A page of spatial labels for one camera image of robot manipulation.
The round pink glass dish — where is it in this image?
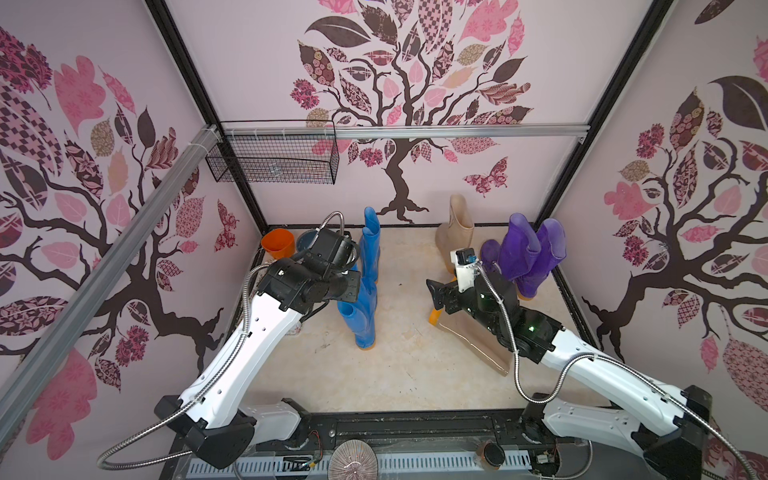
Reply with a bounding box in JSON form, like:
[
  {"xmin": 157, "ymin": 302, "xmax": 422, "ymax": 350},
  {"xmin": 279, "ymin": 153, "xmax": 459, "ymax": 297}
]
[{"xmin": 327, "ymin": 440, "xmax": 379, "ymax": 480}]

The black corner frame post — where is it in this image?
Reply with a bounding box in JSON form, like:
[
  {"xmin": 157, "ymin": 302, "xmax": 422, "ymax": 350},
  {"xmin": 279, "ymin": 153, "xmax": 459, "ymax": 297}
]
[{"xmin": 533, "ymin": 0, "xmax": 677, "ymax": 227}]

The orange cup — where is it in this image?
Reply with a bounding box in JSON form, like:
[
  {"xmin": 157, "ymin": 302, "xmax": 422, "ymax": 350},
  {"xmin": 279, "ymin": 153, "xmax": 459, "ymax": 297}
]
[{"xmin": 261, "ymin": 228, "xmax": 296, "ymax": 260}]

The silver aluminium rail left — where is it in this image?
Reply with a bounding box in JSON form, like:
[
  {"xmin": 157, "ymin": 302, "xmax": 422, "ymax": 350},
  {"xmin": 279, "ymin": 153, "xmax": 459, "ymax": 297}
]
[{"xmin": 1, "ymin": 125, "xmax": 220, "ymax": 444}]

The purple rain boot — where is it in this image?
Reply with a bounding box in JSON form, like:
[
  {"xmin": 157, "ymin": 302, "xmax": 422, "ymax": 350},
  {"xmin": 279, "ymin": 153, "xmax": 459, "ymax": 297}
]
[
  {"xmin": 516, "ymin": 218, "xmax": 567, "ymax": 300},
  {"xmin": 480, "ymin": 213, "xmax": 541, "ymax": 281}
]

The silver aluminium rail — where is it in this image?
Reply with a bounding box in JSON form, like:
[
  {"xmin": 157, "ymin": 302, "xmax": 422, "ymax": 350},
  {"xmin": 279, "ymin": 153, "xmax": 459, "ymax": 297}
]
[
  {"xmin": 224, "ymin": 124, "xmax": 590, "ymax": 140},
  {"xmin": 1, "ymin": 125, "xmax": 220, "ymax": 444}
]

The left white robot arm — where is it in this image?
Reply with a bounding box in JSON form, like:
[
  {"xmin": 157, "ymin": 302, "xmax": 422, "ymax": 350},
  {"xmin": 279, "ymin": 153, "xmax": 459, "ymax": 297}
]
[{"xmin": 155, "ymin": 228, "xmax": 361, "ymax": 469}]

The small black round knob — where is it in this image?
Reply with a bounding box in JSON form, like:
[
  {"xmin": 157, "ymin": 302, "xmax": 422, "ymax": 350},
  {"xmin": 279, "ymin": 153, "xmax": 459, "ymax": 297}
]
[{"xmin": 477, "ymin": 441, "xmax": 506, "ymax": 470}]

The beige rain boot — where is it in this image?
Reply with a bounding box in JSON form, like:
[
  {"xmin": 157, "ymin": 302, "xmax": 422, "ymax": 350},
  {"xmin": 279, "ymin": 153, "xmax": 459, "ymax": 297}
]
[
  {"xmin": 428, "ymin": 309, "xmax": 512, "ymax": 377},
  {"xmin": 435, "ymin": 194, "xmax": 475, "ymax": 274}
]

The black left corner post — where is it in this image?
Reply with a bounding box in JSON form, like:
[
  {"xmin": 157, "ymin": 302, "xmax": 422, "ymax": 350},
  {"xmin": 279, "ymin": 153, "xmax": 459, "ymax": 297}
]
[{"xmin": 145, "ymin": 0, "xmax": 269, "ymax": 235}]

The blue rain boot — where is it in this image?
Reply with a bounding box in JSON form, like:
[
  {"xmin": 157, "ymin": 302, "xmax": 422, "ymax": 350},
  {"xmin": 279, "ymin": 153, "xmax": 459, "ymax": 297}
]
[
  {"xmin": 360, "ymin": 206, "xmax": 381, "ymax": 283},
  {"xmin": 337, "ymin": 276, "xmax": 378, "ymax": 350}
]

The white vented strip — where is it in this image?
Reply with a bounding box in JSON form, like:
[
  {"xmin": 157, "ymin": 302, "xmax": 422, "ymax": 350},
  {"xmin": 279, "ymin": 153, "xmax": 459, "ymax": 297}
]
[{"xmin": 182, "ymin": 451, "xmax": 531, "ymax": 479}]

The dark blue bowl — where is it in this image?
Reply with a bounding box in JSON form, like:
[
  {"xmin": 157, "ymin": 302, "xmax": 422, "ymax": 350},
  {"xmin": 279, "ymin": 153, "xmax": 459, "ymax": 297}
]
[{"xmin": 296, "ymin": 229, "xmax": 317, "ymax": 253}]

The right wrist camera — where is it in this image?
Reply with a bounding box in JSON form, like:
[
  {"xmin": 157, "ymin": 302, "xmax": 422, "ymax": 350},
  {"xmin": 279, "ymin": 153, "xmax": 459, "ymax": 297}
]
[{"xmin": 450, "ymin": 247, "xmax": 478, "ymax": 293}]

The silver aluminium rail back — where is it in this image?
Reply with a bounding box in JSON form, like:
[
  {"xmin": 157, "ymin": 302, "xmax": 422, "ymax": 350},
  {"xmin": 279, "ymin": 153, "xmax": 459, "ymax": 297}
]
[{"xmin": 224, "ymin": 124, "xmax": 590, "ymax": 140}]

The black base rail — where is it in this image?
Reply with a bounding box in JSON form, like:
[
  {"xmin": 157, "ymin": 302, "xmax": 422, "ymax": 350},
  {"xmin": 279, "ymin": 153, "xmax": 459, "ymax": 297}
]
[{"xmin": 173, "ymin": 407, "xmax": 601, "ymax": 457}]

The standing blue rain boot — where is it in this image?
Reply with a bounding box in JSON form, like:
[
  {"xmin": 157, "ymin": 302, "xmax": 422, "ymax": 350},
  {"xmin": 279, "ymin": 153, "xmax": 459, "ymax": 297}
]
[{"xmin": 360, "ymin": 206, "xmax": 381, "ymax": 283}]

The standing beige rain boot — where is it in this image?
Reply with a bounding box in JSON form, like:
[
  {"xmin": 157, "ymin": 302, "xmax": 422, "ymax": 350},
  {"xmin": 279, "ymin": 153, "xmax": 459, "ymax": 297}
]
[{"xmin": 435, "ymin": 194, "xmax": 475, "ymax": 274}]

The black wire basket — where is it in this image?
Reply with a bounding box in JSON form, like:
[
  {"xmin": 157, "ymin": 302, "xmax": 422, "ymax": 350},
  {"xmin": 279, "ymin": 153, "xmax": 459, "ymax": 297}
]
[{"xmin": 206, "ymin": 119, "xmax": 340, "ymax": 185}]

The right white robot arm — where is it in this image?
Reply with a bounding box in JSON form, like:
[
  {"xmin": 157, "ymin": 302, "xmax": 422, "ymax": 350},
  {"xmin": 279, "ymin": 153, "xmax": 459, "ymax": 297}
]
[{"xmin": 426, "ymin": 268, "xmax": 712, "ymax": 479}]

